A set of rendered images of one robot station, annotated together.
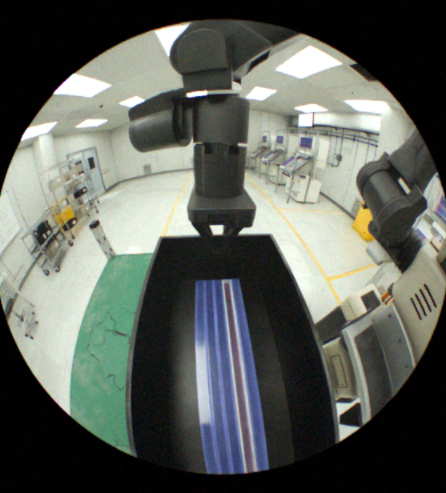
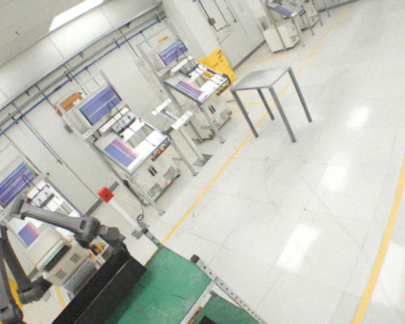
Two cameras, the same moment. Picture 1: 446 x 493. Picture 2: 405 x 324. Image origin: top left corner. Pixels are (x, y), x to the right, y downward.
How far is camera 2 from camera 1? 1.32 m
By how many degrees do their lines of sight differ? 88
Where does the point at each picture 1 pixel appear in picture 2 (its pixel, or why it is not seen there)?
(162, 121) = not seen: outside the picture
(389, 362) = (83, 277)
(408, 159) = (23, 284)
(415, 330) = (70, 272)
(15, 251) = not seen: outside the picture
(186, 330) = not seen: outside the picture
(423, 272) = (51, 277)
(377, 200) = (33, 297)
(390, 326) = (71, 284)
